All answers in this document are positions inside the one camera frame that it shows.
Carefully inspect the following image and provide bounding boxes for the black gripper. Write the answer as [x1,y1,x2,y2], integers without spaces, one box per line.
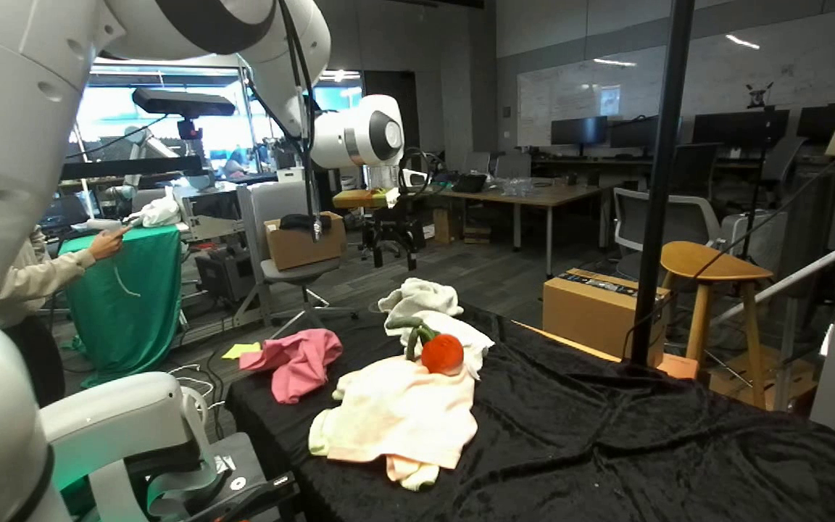
[358,192,433,276]

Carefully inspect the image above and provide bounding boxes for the large fluffy white towel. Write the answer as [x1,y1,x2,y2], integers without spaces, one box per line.
[374,276,467,339]

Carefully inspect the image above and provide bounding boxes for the red white turnip plushie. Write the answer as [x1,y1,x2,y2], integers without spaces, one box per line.
[404,319,467,379]

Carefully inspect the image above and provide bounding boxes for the peach shirt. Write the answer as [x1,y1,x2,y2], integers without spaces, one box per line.
[306,352,483,493]

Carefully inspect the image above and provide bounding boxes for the beige sleeved forearm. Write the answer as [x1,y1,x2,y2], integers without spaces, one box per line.
[0,241,103,313]

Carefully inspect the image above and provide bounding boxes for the bystander hand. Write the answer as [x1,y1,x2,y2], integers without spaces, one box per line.
[84,223,130,264]

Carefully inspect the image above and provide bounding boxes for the plain cardboard box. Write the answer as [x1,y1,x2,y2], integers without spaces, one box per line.
[261,212,351,276]

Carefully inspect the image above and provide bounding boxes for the grey chair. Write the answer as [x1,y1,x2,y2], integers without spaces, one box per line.
[235,180,355,326]

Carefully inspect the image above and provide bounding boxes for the long wooden desk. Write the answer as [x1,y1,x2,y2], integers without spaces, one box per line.
[429,180,607,281]

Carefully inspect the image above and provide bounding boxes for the pink cloth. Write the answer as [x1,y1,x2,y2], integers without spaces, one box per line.
[238,325,345,409]

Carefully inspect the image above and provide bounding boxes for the yellow sticky note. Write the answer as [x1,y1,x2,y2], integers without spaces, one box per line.
[220,339,267,364]

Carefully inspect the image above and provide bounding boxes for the cardboard box with black tape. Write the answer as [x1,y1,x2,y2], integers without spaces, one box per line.
[539,265,673,363]

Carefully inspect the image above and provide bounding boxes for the black computer monitor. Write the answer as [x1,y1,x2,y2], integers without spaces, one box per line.
[609,113,671,152]
[690,106,796,152]
[549,113,616,152]

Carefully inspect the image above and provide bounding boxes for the white crumpled object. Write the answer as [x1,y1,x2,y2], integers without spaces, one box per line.
[126,186,187,232]

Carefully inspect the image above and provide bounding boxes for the green draped fabric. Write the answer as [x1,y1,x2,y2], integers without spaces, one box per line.
[56,223,188,383]

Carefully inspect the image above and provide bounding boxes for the white office chair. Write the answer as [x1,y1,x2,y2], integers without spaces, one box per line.
[609,181,728,258]

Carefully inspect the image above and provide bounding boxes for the black stand pole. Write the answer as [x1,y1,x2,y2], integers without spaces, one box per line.
[628,0,703,371]

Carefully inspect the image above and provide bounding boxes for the black velvet table cloth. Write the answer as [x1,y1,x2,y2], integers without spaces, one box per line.
[225,303,835,522]

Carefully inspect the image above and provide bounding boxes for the pink flat board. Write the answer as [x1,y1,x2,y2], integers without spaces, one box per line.
[649,347,703,383]

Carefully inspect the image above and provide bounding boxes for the wooden stool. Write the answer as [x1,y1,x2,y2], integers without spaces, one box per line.
[657,236,780,412]

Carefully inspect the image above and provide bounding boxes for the silver metal pole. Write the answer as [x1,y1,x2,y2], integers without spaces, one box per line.
[715,235,835,325]

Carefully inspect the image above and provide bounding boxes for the wall whiteboard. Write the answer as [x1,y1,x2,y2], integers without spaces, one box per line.
[513,57,677,149]

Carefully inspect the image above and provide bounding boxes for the black bar camera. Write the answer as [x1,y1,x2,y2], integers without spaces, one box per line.
[130,83,242,144]

